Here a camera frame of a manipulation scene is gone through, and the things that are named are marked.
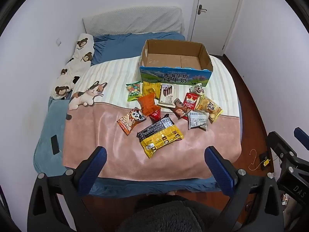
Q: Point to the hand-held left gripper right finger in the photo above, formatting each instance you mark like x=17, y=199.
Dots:
x=219, y=169

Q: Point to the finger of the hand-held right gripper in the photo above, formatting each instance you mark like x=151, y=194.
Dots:
x=281, y=145
x=301, y=136

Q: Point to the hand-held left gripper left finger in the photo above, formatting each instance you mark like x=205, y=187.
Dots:
x=93, y=171

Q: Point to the grey and white snack packet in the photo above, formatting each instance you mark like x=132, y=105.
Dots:
x=198, y=120

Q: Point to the yellow biscuit packet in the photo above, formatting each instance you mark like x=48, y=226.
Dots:
x=208, y=107

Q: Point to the black and yellow snack packet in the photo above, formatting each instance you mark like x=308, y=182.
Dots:
x=159, y=135

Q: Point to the red and white snack packet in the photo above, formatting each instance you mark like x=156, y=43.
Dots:
x=192, y=101

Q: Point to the red triangular snack packet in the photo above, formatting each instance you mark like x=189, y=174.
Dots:
x=155, y=115

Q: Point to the orange snack packet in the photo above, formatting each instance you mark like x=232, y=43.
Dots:
x=147, y=104

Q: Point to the beige chocolate stick box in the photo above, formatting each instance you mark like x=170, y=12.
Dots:
x=167, y=94

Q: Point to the cardboard box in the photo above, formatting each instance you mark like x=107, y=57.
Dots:
x=169, y=77

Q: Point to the black floor socket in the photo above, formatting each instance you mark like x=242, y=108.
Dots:
x=265, y=158

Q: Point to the cat print blanket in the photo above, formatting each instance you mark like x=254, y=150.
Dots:
x=108, y=130

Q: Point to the black phone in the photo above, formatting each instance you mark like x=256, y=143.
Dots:
x=55, y=144

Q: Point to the panda print snack packet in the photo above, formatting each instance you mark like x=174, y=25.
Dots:
x=130, y=120

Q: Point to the grey fleece clothing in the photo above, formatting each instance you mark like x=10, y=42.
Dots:
x=173, y=215

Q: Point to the brown snack packet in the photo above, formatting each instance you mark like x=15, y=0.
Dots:
x=180, y=108

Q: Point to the grey moustache print packet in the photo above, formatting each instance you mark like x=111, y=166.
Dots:
x=197, y=88

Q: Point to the green candy packet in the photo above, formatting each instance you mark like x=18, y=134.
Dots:
x=134, y=90

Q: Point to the plain yellow snack packet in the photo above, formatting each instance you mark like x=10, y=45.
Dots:
x=151, y=88

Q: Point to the bear print pillow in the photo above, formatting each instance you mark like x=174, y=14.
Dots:
x=72, y=65

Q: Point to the blue bed sheet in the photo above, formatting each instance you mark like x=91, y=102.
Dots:
x=113, y=48

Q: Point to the white door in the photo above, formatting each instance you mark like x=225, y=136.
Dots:
x=217, y=17

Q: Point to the grey headboard cushion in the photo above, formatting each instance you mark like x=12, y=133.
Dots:
x=132, y=20

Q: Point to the white wall outlet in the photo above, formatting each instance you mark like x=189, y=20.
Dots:
x=58, y=41

